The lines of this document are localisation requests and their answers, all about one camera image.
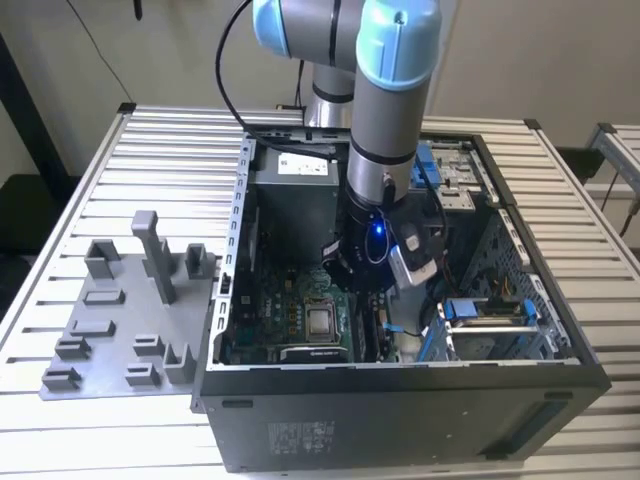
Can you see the grey metal side table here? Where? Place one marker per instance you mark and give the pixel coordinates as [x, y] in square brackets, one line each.
[620, 145]

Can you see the green motherboard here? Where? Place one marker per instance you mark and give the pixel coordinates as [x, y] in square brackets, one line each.
[280, 305]

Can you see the hard disk in blue carrier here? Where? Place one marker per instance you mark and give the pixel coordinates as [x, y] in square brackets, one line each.
[462, 307]

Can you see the blue drive latch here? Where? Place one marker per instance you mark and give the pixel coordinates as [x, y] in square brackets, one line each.
[425, 155]

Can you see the black box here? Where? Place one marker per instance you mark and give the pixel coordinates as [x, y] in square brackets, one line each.
[580, 162]

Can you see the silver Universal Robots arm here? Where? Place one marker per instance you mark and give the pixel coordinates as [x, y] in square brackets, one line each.
[390, 115]

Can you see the black graphics card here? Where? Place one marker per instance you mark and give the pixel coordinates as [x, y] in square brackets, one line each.
[315, 355]

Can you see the silver drive cage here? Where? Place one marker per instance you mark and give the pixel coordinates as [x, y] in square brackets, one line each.
[457, 197]

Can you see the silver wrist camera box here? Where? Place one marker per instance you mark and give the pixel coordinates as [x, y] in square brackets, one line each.
[415, 270]

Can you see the black hanging tool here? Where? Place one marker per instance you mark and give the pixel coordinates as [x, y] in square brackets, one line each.
[137, 10]

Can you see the black open PC case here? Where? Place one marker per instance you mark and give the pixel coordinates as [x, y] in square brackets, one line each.
[350, 425]

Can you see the grey power supply unit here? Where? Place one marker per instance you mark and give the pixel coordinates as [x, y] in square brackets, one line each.
[290, 220]

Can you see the silver CPU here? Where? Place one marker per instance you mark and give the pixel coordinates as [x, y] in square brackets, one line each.
[320, 324]

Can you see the grey parts rack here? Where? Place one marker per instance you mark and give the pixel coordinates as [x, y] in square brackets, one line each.
[130, 320]

